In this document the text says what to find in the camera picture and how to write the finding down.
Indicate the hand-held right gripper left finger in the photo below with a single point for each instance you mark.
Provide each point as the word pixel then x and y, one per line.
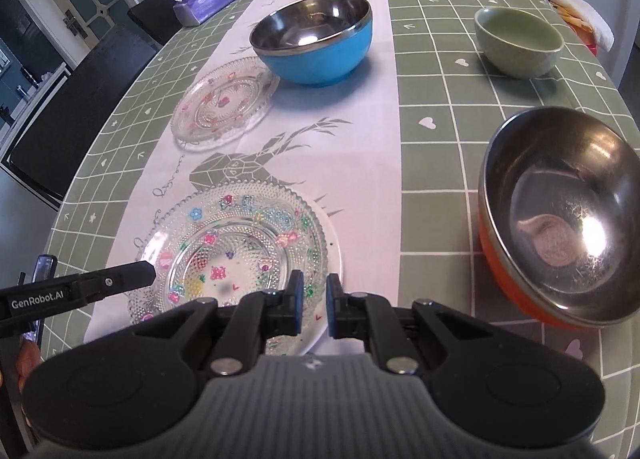
pixel 297 300

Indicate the green checked tablecloth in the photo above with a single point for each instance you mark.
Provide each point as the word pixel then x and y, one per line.
pixel 440 89

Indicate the white cabinet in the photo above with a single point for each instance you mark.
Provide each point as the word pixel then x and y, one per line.
pixel 30 89

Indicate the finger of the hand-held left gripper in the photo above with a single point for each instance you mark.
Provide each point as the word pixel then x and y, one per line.
pixel 45 268
pixel 125 276

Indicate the orange steel bowl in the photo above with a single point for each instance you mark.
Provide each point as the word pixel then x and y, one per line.
pixel 560 199

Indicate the blue steel bowl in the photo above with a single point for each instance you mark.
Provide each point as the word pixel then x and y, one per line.
pixel 320 64

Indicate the green ceramic bowl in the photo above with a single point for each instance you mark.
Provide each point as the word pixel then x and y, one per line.
pixel 515 59

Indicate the small glass plate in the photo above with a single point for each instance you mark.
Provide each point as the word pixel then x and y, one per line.
pixel 220 104

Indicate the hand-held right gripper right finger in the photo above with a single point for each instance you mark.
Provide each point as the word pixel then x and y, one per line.
pixel 331 305

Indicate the black chair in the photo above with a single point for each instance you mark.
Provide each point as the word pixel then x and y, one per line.
pixel 65 104
pixel 155 14

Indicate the large flowered glass plate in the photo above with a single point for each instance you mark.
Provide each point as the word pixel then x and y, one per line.
pixel 235 239

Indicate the orange plastic stool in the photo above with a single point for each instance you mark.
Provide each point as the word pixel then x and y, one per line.
pixel 591 43

